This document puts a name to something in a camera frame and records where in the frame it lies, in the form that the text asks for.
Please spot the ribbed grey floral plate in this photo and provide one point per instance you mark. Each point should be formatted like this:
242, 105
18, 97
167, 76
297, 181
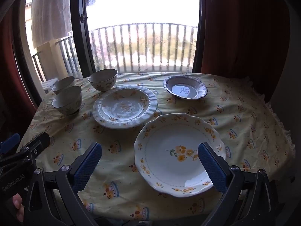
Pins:
124, 107

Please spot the white dark-rimmed bowl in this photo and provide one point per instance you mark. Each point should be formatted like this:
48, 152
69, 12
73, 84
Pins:
67, 100
63, 84

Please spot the white hanging cloth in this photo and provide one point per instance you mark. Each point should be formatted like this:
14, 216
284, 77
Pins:
50, 11

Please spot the dark window frame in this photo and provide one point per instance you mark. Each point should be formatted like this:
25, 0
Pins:
76, 28

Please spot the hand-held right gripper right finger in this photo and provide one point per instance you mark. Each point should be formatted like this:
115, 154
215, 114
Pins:
211, 169

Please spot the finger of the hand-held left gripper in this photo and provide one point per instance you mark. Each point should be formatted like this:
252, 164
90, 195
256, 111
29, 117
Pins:
37, 142
9, 142

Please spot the floral ceramic bowl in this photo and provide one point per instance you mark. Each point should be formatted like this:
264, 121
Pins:
103, 80

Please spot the small blue-rimmed plate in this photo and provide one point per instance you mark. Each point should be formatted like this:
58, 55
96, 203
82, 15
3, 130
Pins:
185, 88

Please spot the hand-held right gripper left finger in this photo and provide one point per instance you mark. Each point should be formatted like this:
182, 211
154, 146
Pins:
87, 167

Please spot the yellow printed tablecloth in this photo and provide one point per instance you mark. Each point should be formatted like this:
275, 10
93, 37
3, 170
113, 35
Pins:
235, 122

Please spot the red curtain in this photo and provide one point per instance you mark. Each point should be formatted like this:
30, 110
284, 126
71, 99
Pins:
11, 75
247, 28

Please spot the balcony railing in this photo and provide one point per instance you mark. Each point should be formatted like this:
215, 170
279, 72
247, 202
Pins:
162, 47

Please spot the large scalloped floral plate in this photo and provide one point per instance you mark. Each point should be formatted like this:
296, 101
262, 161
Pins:
164, 134

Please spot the person's left hand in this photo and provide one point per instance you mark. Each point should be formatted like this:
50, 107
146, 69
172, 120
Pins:
17, 207

